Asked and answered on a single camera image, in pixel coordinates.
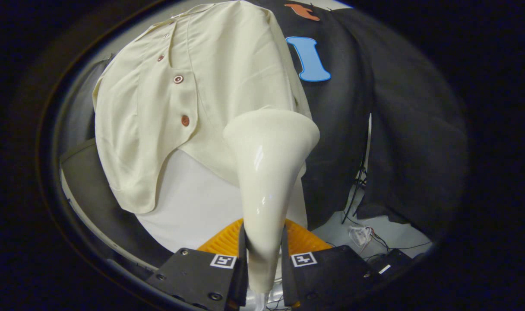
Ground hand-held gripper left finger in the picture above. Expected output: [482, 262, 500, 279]
[146, 217, 248, 311]

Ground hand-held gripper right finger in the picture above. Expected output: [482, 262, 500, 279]
[281, 218, 380, 308]

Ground white garment steamer head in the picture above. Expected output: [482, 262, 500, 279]
[223, 108, 320, 294]

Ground cream button-up shirt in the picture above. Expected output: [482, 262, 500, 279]
[92, 0, 313, 214]

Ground small clear plastic bundle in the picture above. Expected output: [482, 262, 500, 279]
[348, 225, 374, 248]

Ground white cloth panel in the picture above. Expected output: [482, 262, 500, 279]
[135, 147, 308, 253]

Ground black electronic box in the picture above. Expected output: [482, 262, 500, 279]
[368, 248, 414, 279]

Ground grey cabinet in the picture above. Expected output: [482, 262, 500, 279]
[59, 138, 177, 270]

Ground black backdrop cloth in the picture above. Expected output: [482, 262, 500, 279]
[60, 0, 469, 236]

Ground thin black cables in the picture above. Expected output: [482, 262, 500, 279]
[341, 113, 431, 260]

